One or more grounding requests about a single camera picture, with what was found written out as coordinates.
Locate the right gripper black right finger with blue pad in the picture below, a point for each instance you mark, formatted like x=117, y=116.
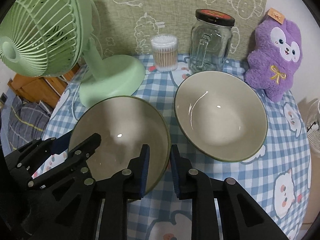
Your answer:
x=221, y=209

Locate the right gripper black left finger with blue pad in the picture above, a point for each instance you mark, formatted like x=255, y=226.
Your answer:
x=106, y=209

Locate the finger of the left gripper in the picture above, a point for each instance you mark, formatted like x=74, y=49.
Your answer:
x=31, y=156
x=65, y=173

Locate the medium ceramic bowl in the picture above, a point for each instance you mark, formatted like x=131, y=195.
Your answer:
x=125, y=124

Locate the large ceramic bowl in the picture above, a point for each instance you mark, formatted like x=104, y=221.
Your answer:
x=221, y=116

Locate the grey plaid bedding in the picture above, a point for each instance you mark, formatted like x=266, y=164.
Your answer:
x=27, y=121

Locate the wooden chair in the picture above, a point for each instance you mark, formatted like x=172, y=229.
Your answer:
x=46, y=89

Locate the white standing fan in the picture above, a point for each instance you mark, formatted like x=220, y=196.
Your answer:
x=313, y=126

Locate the green desk fan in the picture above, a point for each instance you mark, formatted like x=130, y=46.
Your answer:
x=47, y=37

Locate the cotton swab container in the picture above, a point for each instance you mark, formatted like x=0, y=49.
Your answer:
x=165, y=52

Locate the purple plush bunny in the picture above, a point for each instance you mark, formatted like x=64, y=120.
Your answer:
x=276, y=57

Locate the glass jar black lid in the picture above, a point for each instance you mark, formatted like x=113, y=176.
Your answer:
x=210, y=40

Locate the wall power outlet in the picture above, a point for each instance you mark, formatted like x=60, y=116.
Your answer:
x=3, y=98

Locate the green cartoon wall mat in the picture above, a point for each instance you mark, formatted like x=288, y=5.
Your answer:
x=127, y=26

